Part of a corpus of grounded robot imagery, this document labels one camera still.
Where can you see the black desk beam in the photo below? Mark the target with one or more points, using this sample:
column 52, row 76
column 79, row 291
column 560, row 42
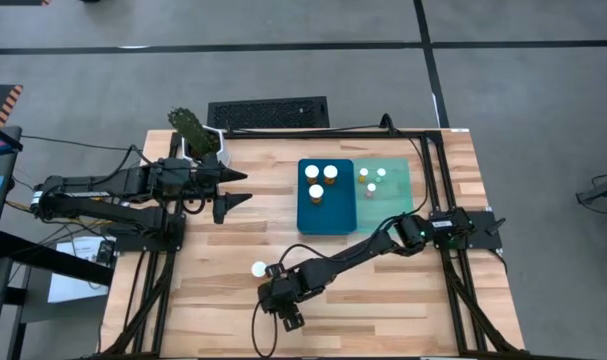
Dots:
column 58, row 260

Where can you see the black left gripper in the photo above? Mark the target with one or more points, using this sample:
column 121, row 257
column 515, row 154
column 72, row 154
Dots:
column 203, row 180

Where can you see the grey tripod stand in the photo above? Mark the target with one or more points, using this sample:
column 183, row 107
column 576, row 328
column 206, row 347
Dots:
column 605, row 192

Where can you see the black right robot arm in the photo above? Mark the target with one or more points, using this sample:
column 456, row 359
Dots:
column 353, row 255

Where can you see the small amber pill bottle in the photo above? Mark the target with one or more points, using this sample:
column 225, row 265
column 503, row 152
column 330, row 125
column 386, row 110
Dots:
column 363, row 173

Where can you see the small pink pill bottle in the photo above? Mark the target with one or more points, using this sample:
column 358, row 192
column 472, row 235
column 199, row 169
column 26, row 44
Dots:
column 371, row 189

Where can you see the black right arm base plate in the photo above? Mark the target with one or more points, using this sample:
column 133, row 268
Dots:
column 483, row 235

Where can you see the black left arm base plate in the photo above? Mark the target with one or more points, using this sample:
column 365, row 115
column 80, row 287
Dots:
column 148, row 244

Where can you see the blue plastic bin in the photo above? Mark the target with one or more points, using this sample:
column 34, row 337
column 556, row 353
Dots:
column 333, row 220

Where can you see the large orange pill bottle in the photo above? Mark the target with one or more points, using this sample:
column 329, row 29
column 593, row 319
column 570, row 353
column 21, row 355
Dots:
column 258, row 269
column 316, row 193
column 330, row 174
column 311, row 173

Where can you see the green cactus plant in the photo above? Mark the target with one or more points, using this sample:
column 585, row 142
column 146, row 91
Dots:
column 190, row 127

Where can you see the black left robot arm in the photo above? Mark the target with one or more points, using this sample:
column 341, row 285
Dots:
column 108, row 182

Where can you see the white paper sheet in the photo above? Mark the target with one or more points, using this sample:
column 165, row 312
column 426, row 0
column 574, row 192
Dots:
column 68, row 290

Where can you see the translucent green plastic bin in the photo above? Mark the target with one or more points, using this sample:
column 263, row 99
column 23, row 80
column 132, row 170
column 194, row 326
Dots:
column 398, row 200

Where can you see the black aluminium table frame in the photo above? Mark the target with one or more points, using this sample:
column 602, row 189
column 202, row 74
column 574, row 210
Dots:
column 308, row 134

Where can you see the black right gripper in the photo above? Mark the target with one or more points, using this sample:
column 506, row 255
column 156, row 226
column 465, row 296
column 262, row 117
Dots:
column 295, row 287

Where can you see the black floor vent grate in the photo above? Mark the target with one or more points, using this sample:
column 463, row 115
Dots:
column 268, row 112

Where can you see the small green pill bottle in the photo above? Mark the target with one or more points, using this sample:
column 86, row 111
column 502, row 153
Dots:
column 381, row 173

